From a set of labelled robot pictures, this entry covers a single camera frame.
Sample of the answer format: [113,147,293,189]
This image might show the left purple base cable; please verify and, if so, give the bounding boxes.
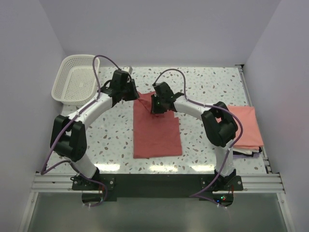
[79,174,108,207]

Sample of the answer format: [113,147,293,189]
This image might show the folded salmon t shirt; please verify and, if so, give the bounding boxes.
[228,105,264,150]

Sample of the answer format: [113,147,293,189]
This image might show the red t shirt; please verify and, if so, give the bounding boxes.
[133,92,182,159]

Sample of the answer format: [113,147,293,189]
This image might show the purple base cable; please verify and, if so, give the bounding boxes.
[79,174,108,207]
[189,169,220,201]

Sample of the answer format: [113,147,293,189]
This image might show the aluminium frame rail right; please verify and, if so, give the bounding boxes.
[236,63,288,232]

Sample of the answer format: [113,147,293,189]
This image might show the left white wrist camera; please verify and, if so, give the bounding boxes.
[122,66,133,74]

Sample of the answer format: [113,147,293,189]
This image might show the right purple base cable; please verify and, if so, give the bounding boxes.
[189,169,220,201]

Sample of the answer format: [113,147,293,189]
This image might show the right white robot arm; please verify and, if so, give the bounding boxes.
[151,82,242,193]

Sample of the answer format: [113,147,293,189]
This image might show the white plastic basket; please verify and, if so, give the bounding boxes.
[51,54,100,106]

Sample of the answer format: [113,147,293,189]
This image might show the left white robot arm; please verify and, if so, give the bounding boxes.
[51,66,139,191]

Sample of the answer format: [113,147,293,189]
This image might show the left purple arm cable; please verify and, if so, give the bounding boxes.
[40,55,120,176]

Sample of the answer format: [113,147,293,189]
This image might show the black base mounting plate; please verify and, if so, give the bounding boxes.
[70,174,243,203]

